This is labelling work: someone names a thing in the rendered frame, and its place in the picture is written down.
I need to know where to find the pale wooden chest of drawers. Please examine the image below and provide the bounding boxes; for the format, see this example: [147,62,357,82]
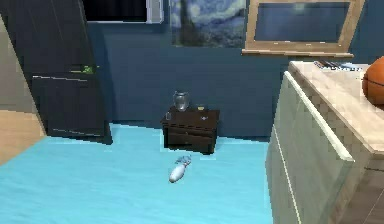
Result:
[265,60,384,224]

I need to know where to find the orange basketball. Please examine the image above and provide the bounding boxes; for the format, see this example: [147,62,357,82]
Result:
[361,56,384,106]

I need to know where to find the clear glass vase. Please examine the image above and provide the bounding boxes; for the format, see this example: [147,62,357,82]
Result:
[172,90,190,112]

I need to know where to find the dark brown nightstand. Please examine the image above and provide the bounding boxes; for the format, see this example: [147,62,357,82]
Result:
[160,106,221,156]

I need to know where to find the white spray bottle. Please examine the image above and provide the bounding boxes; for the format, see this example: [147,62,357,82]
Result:
[168,155,193,184]

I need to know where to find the blue starry night painting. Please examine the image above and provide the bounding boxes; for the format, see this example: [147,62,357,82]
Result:
[169,0,248,49]

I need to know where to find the white framed dark window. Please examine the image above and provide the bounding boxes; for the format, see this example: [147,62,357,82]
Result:
[81,0,165,25]

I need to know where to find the dark open room door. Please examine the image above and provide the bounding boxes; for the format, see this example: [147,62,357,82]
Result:
[0,0,114,146]

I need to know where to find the wooden framed window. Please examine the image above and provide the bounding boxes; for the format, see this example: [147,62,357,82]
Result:
[241,0,366,59]

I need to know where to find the dark striped flat book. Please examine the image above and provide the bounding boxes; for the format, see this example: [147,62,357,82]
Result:
[313,59,364,72]

